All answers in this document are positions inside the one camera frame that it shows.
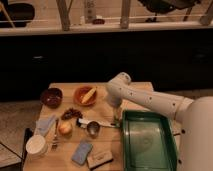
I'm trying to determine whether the green pepper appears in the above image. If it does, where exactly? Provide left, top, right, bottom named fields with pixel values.
left=114, top=114, right=122, bottom=128

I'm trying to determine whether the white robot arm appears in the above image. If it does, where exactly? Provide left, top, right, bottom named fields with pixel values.
left=106, top=72, right=213, bottom=171

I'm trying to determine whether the small metal cup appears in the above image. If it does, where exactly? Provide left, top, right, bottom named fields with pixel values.
left=86, top=121, right=100, bottom=138

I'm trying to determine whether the white cup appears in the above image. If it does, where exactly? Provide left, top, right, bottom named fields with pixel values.
left=26, top=135, right=48, bottom=157

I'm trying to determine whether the yellow corn cob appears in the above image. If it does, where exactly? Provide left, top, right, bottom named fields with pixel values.
left=81, top=87, right=97, bottom=104

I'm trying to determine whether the orange bowl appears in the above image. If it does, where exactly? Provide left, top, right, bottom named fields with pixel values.
left=73, top=86, right=97, bottom=106

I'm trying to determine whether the dark grape bunch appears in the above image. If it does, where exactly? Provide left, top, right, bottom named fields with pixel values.
left=61, top=108, right=83, bottom=120

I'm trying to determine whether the green plastic tray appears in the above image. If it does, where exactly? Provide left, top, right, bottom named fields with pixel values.
left=122, top=110, right=177, bottom=171

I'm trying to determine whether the blue sponge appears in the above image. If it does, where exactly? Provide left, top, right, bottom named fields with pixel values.
left=72, top=141, right=93, bottom=165

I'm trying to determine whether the wooden block brush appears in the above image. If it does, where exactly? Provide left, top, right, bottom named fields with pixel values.
left=87, top=150, right=113, bottom=170

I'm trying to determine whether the yellow apple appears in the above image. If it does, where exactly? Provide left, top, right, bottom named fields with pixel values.
left=58, top=121, right=72, bottom=136

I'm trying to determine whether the dark purple bowl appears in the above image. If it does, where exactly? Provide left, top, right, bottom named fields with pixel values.
left=40, top=88, right=63, bottom=109

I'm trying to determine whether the metal fork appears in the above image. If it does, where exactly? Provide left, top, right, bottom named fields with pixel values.
left=51, top=118, right=59, bottom=150

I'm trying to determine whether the grey blue cloth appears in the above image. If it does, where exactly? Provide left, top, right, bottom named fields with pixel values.
left=35, top=115, right=56, bottom=136

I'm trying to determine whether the black office chair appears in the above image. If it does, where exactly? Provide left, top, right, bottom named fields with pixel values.
left=138, top=0, right=201, bottom=23

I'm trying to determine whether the black round seat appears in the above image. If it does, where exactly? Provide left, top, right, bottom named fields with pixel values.
left=0, top=0, right=35, bottom=28

